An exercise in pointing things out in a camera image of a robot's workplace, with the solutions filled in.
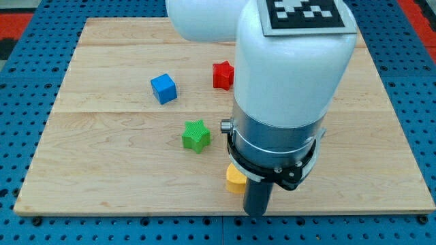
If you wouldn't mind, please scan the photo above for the black white fiducial marker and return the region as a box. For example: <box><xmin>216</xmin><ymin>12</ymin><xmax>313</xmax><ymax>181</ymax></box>
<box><xmin>257</xmin><ymin>0</ymin><xmax>357</xmax><ymax>36</ymax></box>

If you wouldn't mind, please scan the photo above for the wooden board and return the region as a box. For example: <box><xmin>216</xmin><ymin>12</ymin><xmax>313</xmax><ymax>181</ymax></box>
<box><xmin>14</xmin><ymin>18</ymin><xmax>435</xmax><ymax>216</ymax></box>

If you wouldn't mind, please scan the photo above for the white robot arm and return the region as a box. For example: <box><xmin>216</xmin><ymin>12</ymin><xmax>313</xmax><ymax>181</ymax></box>
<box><xmin>166</xmin><ymin>0</ymin><xmax>357</xmax><ymax>190</ymax></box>

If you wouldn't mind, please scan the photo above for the green star block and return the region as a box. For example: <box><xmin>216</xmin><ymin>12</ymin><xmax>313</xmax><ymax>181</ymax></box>
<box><xmin>182</xmin><ymin>119</ymin><xmax>211</xmax><ymax>154</ymax></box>

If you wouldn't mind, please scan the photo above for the blue cube block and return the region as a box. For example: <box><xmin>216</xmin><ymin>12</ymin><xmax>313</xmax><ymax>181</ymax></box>
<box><xmin>151</xmin><ymin>73</ymin><xmax>177</xmax><ymax>105</ymax></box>

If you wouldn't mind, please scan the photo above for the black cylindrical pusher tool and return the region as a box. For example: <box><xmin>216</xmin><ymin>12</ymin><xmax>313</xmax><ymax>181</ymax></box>
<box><xmin>243</xmin><ymin>179</ymin><xmax>273</xmax><ymax>216</ymax></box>

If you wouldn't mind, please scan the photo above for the red star block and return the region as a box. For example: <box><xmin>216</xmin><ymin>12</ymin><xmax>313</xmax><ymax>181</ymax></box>
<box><xmin>213</xmin><ymin>61</ymin><xmax>234</xmax><ymax>91</ymax></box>

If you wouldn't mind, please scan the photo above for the yellow heart block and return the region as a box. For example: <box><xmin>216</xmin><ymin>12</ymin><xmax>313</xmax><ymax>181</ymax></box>
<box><xmin>225</xmin><ymin>163</ymin><xmax>247</xmax><ymax>194</ymax></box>

